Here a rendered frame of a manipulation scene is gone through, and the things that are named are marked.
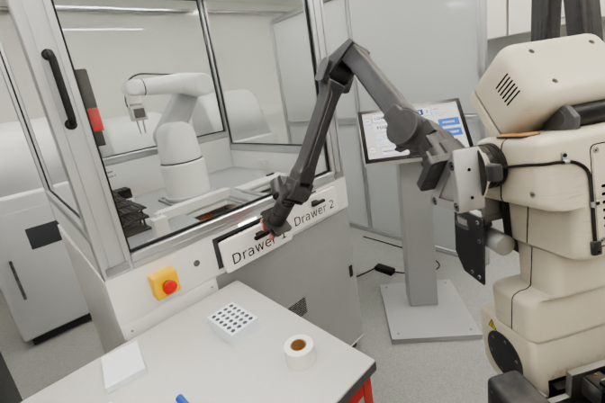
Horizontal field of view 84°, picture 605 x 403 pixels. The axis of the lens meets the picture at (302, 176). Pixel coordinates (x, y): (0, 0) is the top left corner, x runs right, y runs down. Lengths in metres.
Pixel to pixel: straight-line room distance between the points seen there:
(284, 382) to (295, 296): 0.68
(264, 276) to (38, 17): 1.02
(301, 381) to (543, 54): 0.80
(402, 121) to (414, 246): 1.35
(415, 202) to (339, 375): 1.23
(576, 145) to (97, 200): 1.04
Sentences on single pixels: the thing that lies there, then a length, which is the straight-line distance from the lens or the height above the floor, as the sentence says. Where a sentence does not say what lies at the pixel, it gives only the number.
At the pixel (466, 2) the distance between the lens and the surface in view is 2.43.
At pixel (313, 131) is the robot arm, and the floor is 1.24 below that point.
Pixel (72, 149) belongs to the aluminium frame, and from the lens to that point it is 1.02.
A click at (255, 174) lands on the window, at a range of 1.25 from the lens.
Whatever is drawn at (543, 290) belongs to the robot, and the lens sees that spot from 0.85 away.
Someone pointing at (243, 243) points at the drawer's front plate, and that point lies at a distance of 1.18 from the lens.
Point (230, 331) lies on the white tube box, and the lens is 0.98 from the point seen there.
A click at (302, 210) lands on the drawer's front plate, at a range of 1.38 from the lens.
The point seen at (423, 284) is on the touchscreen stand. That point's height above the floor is 0.18.
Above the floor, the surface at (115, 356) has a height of 0.78.
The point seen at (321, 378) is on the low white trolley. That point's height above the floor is 0.76.
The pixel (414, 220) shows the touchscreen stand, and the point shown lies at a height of 0.58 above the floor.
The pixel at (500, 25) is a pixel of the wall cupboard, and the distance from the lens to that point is 4.08.
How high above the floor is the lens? 1.37
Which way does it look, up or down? 15 degrees down
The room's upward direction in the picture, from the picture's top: 9 degrees counter-clockwise
